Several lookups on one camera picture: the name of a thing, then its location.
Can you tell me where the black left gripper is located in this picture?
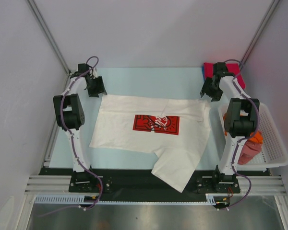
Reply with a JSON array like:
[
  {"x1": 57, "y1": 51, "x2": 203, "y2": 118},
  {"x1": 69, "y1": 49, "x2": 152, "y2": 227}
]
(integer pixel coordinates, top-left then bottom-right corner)
[{"x1": 87, "y1": 76, "x2": 108, "y2": 98}]

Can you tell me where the white t shirt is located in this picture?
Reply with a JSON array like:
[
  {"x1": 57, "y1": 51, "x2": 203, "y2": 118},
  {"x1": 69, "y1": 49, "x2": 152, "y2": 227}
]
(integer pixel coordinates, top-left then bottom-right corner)
[{"x1": 90, "y1": 95, "x2": 211, "y2": 192}]

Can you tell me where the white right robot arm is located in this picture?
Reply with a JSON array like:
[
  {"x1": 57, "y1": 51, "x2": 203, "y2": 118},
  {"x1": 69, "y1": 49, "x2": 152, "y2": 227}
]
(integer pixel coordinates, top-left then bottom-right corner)
[{"x1": 200, "y1": 71, "x2": 260, "y2": 192}]

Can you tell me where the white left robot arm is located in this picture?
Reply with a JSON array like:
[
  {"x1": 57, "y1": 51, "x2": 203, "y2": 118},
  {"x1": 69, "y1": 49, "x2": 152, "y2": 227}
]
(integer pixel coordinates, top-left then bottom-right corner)
[{"x1": 53, "y1": 63, "x2": 107, "y2": 173}]

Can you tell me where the folded blue t shirt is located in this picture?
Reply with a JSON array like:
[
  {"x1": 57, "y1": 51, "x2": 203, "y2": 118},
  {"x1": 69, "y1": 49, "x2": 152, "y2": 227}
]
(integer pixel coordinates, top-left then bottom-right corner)
[{"x1": 202, "y1": 65, "x2": 206, "y2": 81}]

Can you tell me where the folded red t shirt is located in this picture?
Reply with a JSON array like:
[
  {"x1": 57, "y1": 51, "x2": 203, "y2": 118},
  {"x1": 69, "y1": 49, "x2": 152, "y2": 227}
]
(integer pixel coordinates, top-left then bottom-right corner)
[{"x1": 203, "y1": 62, "x2": 246, "y2": 89}]

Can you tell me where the orange t shirt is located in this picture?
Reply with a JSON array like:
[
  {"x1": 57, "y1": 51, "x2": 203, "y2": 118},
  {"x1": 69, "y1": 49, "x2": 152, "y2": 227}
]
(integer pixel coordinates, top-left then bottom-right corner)
[{"x1": 223, "y1": 113, "x2": 264, "y2": 144}]

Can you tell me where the pink t shirt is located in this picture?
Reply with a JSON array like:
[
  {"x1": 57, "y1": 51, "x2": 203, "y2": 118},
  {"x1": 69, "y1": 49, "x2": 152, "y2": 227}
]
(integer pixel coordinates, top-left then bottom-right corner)
[{"x1": 238, "y1": 141, "x2": 262, "y2": 165}]

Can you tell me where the white plastic basket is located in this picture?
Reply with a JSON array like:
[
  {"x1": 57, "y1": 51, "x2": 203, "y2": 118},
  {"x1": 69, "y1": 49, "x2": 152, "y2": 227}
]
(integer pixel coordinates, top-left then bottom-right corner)
[{"x1": 218, "y1": 103, "x2": 288, "y2": 171}]

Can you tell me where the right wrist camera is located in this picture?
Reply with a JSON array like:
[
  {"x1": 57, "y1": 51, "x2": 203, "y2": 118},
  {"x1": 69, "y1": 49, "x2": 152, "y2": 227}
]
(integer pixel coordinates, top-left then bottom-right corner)
[{"x1": 213, "y1": 62, "x2": 228, "y2": 77}]

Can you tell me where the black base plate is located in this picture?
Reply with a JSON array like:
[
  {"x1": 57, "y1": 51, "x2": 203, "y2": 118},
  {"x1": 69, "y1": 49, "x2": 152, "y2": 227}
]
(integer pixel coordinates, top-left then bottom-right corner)
[{"x1": 39, "y1": 166, "x2": 271, "y2": 202}]

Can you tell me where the aluminium frame post left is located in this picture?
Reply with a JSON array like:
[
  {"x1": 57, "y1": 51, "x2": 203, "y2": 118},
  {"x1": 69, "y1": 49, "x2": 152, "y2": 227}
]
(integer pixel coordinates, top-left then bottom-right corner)
[{"x1": 25, "y1": 0, "x2": 71, "y2": 74}]

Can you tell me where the aluminium frame post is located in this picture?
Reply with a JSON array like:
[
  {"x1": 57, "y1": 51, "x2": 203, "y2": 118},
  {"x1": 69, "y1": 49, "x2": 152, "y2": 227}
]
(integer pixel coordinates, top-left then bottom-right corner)
[
  {"x1": 240, "y1": 0, "x2": 282, "y2": 68},
  {"x1": 25, "y1": 0, "x2": 71, "y2": 74}
]

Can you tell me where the white slotted cable duct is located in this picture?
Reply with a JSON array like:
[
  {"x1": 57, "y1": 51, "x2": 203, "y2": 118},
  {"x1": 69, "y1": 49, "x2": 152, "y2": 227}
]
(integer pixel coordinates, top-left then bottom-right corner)
[{"x1": 35, "y1": 194, "x2": 229, "y2": 206}]

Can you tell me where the aluminium frame post right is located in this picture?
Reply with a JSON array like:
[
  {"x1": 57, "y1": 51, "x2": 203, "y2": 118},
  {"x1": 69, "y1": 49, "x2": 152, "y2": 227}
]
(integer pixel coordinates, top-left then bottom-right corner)
[{"x1": 240, "y1": 0, "x2": 282, "y2": 68}]

